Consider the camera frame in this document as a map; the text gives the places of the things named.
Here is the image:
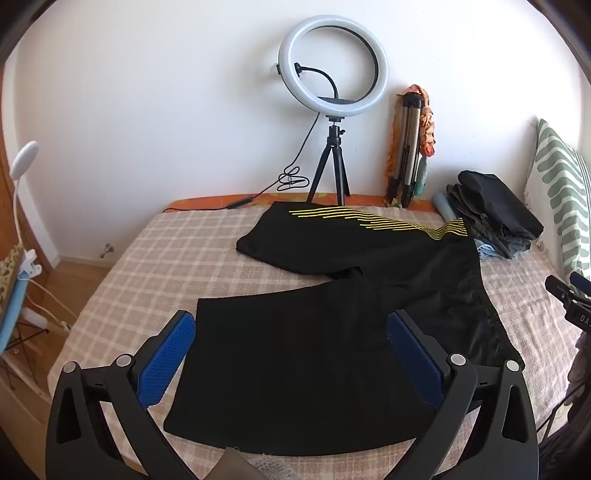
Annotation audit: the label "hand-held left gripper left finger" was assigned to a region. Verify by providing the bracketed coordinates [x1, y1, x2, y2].
[45, 310, 197, 480]

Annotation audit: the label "white cable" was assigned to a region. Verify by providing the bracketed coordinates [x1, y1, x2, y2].
[25, 277, 79, 334]

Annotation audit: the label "dark cloth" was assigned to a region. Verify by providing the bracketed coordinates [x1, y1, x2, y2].
[539, 333, 591, 480]

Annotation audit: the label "light blue chair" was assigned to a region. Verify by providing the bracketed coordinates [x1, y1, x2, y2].
[0, 272, 70, 398]

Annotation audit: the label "black pants with yellow stripes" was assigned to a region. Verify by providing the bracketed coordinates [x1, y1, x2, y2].
[164, 202, 525, 457]

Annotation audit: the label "pile of folded dark clothes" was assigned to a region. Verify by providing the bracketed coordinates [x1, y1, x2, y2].
[445, 184, 536, 259]

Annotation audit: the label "white clip lamp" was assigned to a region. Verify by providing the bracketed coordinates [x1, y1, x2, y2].
[10, 141, 49, 280]

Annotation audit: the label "folded silver tripod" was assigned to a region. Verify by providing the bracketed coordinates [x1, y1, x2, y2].
[385, 92, 428, 208]

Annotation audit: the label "green and white patterned pillow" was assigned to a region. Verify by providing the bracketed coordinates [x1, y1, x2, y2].
[524, 117, 591, 278]

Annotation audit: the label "folded tripod with orange cloth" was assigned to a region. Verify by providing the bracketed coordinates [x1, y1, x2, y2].
[382, 84, 437, 208]

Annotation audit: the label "black cable with inline switch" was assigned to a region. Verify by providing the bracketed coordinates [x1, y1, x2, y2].
[161, 115, 320, 214]

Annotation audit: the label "white ring light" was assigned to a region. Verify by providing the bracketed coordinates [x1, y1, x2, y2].
[278, 15, 390, 117]

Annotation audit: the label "beige plaid blanket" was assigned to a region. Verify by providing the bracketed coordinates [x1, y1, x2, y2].
[46, 200, 583, 480]

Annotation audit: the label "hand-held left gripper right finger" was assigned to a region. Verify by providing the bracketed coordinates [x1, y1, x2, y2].
[385, 309, 540, 480]

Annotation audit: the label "leopard print cushion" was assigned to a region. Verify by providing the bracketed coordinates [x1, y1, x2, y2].
[0, 243, 25, 301]

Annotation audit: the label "white power adapter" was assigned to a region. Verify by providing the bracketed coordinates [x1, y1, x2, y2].
[21, 307, 49, 331]

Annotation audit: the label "grey cloth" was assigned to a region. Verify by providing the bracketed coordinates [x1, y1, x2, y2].
[221, 445, 302, 480]

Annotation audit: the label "black tripod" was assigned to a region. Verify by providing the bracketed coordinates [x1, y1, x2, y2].
[306, 115, 350, 206]

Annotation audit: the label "light blue rolled cloth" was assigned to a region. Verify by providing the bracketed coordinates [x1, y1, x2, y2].
[433, 193, 456, 223]

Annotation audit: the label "orange bedsheet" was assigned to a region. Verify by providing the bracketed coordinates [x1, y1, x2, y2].
[164, 193, 444, 215]

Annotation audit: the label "black folded garment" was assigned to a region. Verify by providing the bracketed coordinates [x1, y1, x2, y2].
[457, 170, 544, 241]

